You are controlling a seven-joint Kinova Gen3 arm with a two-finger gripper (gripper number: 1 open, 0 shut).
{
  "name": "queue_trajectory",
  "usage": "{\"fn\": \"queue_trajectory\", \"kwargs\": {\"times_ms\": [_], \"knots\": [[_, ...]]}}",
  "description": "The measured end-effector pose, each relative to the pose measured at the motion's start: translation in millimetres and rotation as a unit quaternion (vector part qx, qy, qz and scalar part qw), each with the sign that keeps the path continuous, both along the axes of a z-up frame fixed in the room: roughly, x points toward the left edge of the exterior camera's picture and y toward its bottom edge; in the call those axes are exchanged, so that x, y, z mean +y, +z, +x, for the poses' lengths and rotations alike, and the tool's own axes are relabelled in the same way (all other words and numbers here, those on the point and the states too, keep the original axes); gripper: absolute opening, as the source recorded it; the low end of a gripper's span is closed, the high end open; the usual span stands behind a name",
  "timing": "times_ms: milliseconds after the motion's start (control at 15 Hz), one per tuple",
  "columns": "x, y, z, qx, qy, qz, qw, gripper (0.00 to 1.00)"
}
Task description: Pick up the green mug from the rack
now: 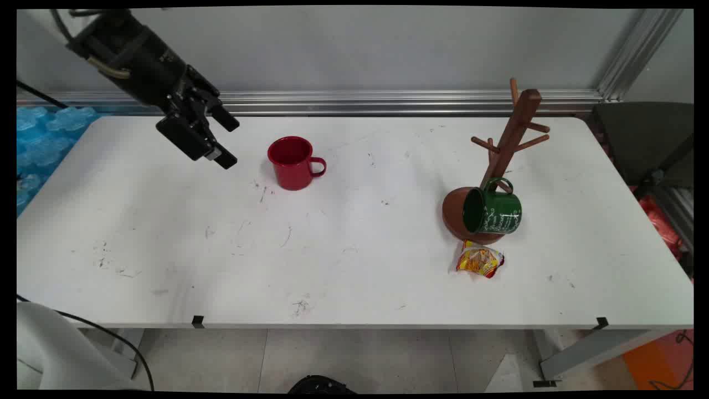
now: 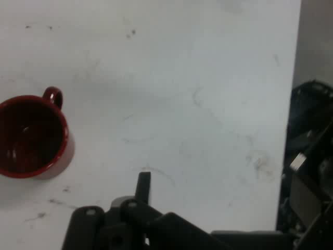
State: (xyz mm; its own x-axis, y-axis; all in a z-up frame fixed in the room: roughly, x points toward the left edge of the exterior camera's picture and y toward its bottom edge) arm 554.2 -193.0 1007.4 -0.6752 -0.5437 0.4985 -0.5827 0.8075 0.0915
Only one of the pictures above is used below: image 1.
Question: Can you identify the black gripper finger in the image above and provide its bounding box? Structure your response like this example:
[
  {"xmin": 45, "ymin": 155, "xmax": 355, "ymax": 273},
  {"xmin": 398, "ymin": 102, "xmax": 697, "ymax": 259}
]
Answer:
[
  {"xmin": 183, "ymin": 65, "xmax": 240, "ymax": 132},
  {"xmin": 156, "ymin": 110, "xmax": 238, "ymax": 170}
]

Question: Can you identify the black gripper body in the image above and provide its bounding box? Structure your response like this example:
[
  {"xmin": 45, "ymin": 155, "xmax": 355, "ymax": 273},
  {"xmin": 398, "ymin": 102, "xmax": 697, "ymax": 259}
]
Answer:
[{"xmin": 65, "ymin": 8, "xmax": 190, "ymax": 110}]

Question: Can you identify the green mug with white print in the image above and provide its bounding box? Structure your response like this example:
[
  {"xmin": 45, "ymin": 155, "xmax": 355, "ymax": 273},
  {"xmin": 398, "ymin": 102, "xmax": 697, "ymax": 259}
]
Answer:
[{"xmin": 463, "ymin": 177, "xmax": 523, "ymax": 234}]

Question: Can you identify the red enamel mug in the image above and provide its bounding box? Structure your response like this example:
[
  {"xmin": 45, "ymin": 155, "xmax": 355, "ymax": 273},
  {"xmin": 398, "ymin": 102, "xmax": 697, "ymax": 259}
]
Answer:
[{"xmin": 267, "ymin": 136, "xmax": 327, "ymax": 191}]

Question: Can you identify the blue bubble wrap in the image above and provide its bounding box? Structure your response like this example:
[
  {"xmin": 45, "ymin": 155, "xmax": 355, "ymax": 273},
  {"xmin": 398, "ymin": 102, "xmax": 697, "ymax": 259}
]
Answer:
[{"xmin": 17, "ymin": 105, "xmax": 100, "ymax": 217}]

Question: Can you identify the white table leg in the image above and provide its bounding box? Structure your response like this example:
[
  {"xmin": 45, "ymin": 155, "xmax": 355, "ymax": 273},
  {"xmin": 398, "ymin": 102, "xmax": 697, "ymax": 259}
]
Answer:
[
  {"xmin": 111, "ymin": 328, "xmax": 146, "ymax": 380},
  {"xmin": 533, "ymin": 328, "xmax": 682, "ymax": 383}
]

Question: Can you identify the black round object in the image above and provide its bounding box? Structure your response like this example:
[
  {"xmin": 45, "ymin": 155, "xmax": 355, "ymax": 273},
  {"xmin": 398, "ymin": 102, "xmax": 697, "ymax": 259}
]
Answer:
[{"xmin": 287, "ymin": 375, "xmax": 358, "ymax": 394}]

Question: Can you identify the brown wooden mug tree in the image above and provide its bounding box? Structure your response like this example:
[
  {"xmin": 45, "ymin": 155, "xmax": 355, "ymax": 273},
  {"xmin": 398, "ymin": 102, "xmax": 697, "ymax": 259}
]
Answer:
[{"xmin": 441, "ymin": 78, "xmax": 551, "ymax": 245}]

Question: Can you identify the yellow red snack packet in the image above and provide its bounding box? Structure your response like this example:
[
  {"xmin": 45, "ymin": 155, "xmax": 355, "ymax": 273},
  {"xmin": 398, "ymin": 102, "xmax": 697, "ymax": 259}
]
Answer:
[{"xmin": 455, "ymin": 239, "xmax": 505, "ymax": 279}]

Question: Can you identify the red plastic bag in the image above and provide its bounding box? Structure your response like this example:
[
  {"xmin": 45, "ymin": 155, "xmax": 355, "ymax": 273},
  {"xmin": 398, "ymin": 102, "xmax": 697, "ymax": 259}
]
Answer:
[{"xmin": 637, "ymin": 194, "xmax": 685, "ymax": 261}]

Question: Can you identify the orange floor mat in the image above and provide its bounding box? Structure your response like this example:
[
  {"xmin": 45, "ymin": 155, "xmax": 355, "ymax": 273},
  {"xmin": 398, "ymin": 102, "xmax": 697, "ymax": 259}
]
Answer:
[{"xmin": 621, "ymin": 330, "xmax": 694, "ymax": 391}]

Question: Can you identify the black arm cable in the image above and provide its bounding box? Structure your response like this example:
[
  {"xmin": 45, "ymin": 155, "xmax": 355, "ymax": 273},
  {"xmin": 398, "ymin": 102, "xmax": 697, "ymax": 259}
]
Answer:
[
  {"xmin": 17, "ymin": 80, "xmax": 68, "ymax": 110},
  {"xmin": 51, "ymin": 8, "xmax": 75, "ymax": 44}
]

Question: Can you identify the horizontal aluminium rail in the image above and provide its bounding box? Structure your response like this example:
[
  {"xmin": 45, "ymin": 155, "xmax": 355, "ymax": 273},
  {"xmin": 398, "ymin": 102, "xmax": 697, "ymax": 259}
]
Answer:
[{"xmin": 17, "ymin": 90, "xmax": 604, "ymax": 117}]

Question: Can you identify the black floor cable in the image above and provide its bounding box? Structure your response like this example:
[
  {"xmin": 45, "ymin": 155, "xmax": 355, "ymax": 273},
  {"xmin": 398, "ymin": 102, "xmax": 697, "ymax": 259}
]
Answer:
[{"xmin": 17, "ymin": 295, "xmax": 156, "ymax": 391}]

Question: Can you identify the slanted aluminium post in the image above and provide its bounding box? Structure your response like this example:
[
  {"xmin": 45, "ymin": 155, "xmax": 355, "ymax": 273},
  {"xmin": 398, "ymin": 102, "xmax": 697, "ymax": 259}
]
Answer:
[{"xmin": 595, "ymin": 8, "xmax": 685, "ymax": 103}]

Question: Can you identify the grey metal frame bar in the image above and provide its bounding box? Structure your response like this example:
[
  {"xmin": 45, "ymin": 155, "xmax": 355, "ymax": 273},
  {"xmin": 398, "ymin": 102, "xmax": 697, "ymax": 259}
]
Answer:
[{"xmin": 651, "ymin": 183, "xmax": 694, "ymax": 253}]

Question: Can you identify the thin black cable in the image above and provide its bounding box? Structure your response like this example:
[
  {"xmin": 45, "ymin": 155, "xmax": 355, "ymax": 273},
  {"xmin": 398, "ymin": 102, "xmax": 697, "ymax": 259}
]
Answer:
[{"xmin": 648, "ymin": 329, "xmax": 694, "ymax": 391}]

